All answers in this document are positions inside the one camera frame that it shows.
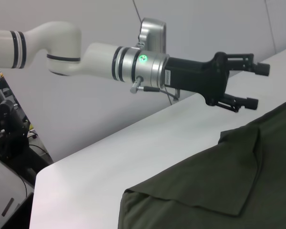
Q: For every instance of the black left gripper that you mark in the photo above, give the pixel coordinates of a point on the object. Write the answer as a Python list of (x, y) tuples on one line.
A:
[(193, 76)]

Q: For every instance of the dark green shirt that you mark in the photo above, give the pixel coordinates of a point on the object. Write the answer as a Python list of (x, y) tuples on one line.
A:
[(217, 181)]

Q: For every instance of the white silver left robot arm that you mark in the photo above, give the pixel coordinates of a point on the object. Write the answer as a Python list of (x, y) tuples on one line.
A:
[(62, 55)]

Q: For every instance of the black equipment rack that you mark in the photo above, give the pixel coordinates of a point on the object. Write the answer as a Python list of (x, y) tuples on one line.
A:
[(7, 133)]

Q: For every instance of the white cabinet housing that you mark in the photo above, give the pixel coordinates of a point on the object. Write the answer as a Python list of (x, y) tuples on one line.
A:
[(4, 190)]

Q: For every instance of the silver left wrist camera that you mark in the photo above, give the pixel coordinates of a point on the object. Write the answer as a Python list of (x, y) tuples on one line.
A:
[(152, 35)]

